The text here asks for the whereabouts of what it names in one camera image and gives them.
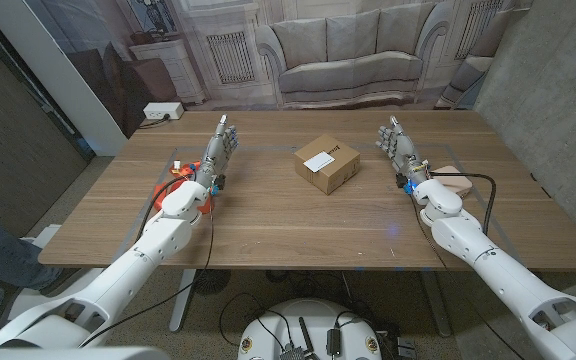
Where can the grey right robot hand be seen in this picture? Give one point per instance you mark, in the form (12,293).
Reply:
(404,150)

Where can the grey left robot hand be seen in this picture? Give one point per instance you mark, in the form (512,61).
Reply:
(215,155)

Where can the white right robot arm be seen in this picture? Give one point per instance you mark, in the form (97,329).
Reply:
(493,265)

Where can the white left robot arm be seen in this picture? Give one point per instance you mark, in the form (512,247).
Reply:
(158,240)

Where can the red ribbon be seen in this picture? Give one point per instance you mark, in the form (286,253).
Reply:
(187,171)

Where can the brown cardboard box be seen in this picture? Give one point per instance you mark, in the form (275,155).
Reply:
(335,172)

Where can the light wooden block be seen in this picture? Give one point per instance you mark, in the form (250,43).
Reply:
(455,182)

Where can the white power strip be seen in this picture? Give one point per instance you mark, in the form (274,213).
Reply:
(163,110)

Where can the printed living room backdrop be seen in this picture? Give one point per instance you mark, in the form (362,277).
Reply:
(348,50)

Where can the black round floor disc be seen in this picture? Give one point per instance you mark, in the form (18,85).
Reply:
(212,281)

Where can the grey table leg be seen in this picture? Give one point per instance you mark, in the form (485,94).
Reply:
(182,300)
(437,305)

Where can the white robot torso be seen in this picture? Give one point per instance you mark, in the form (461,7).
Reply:
(313,320)

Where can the white floor base plate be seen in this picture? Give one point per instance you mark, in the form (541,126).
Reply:
(43,237)

